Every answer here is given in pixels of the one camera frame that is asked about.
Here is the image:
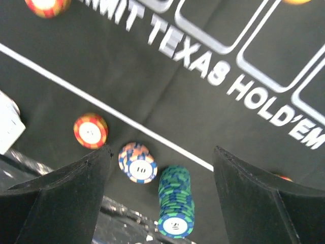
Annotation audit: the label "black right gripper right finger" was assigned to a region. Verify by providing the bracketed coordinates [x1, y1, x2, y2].
[214, 146, 324, 243]

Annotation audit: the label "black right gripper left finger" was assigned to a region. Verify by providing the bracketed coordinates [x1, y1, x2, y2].
[0, 144, 114, 244]

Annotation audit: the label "orange chips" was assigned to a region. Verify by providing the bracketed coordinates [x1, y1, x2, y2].
[275, 174, 293, 182]
[25, 0, 71, 18]

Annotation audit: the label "orange red chip stack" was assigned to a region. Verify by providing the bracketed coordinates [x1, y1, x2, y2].
[73, 113, 109, 149]

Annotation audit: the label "pink blue chip stack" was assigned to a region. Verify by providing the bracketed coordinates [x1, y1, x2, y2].
[118, 142, 158, 184]

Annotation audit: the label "yellow big blind button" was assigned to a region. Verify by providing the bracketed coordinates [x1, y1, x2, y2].
[283, 0, 311, 5]

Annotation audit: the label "green blue chip stack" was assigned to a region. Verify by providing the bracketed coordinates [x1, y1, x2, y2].
[157, 165, 195, 238]

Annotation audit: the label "blue playing card box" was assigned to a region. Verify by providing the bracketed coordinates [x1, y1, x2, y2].
[0, 91, 26, 155]

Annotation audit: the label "black poker table mat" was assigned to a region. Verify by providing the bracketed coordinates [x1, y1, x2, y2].
[1, 1, 324, 243]

